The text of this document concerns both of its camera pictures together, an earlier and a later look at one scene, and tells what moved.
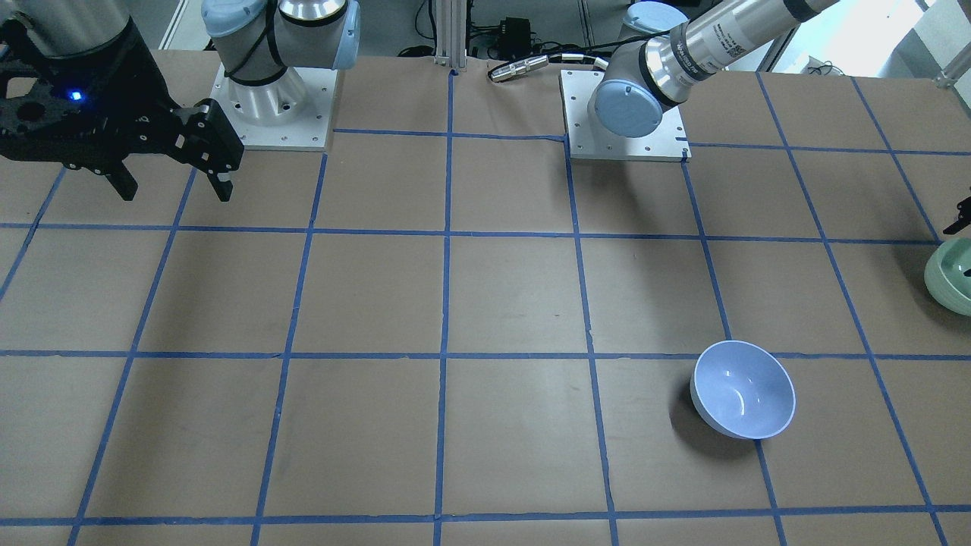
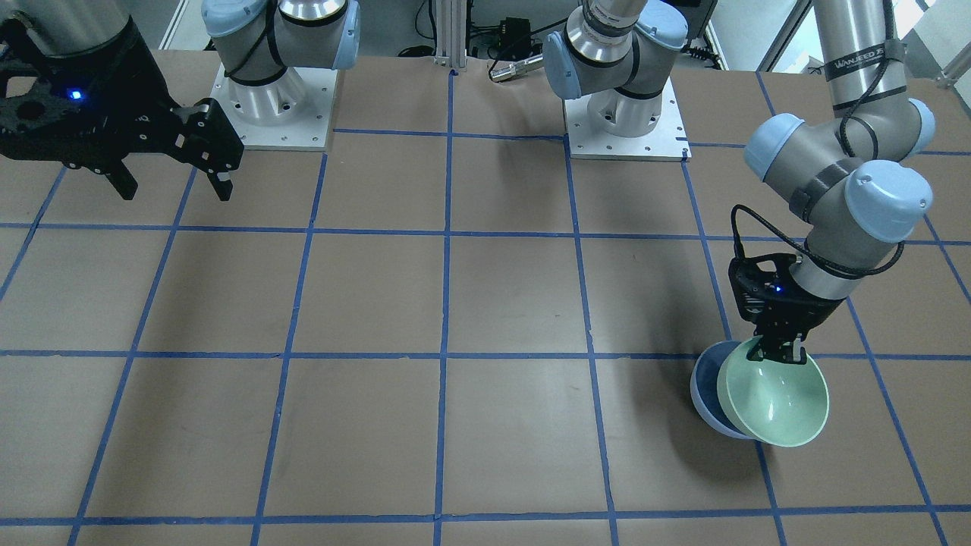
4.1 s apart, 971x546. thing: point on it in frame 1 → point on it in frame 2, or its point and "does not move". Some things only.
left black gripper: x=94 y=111 does not move
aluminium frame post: x=451 y=34 does not move
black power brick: x=514 y=39 does not move
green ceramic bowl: x=944 y=277 → x=777 y=404
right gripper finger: x=964 y=218 → x=757 y=353
